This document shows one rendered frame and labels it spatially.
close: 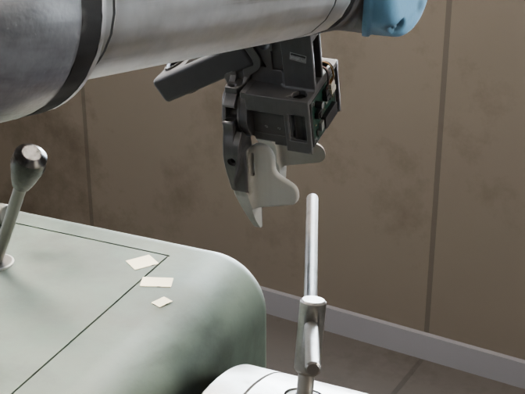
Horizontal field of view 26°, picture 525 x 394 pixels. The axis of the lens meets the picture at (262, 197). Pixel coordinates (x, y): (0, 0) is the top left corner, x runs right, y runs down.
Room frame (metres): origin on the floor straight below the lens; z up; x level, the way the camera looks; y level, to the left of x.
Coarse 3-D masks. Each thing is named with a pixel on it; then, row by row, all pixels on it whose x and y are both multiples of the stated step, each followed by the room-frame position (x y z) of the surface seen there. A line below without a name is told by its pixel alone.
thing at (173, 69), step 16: (176, 64) 0.96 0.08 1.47; (192, 64) 0.94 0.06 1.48; (208, 64) 0.93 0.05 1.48; (224, 64) 0.92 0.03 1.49; (240, 64) 0.91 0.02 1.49; (160, 80) 0.96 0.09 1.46; (176, 80) 0.95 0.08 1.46; (192, 80) 0.94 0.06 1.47; (208, 80) 0.93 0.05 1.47; (176, 96) 0.95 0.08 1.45
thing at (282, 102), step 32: (256, 64) 0.91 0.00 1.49; (288, 64) 0.89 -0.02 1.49; (320, 64) 0.90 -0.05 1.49; (224, 96) 0.91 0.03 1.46; (256, 96) 0.89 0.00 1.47; (288, 96) 0.89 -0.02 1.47; (320, 96) 0.91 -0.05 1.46; (256, 128) 0.91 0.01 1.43; (288, 128) 0.89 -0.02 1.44; (320, 128) 0.90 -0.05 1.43
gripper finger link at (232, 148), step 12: (228, 120) 0.91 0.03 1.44; (228, 132) 0.90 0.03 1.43; (240, 132) 0.90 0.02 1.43; (228, 144) 0.90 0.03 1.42; (240, 144) 0.90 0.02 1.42; (228, 156) 0.90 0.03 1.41; (240, 156) 0.90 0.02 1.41; (228, 168) 0.90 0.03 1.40; (240, 168) 0.91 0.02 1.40; (240, 180) 0.91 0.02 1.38
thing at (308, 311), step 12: (300, 300) 0.81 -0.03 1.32; (312, 300) 0.81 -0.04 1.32; (324, 300) 0.81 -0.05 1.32; (300, 312) 0.81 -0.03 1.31; (312, 312) 0.80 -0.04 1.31; (324, 312) 0.81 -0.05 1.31; (300, 324) 0.81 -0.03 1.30; (300, 336) 0.80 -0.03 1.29; (300, 348) 0.80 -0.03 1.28; (300, 360) 0.80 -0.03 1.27; (300, 372) 0.80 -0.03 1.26; (300, 384) 0.80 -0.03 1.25; (312, 384) 0.80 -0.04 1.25
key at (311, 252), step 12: (312, 204) 1.03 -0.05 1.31; (312, 216) 1.00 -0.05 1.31; (312, 228) 0.98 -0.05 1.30; (312, 240) 0.96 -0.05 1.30; (312, 252) 0.94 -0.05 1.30; (312, 264) 0.91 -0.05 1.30; (312, 276) 0.89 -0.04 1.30; (312, 288) 0.87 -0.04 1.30; (312, 324) 0.79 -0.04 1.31; (312, 336) 0.77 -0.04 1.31; (312, 348) 0.74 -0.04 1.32; (312, 360) 0.72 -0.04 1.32; (312, 372) 0.71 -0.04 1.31
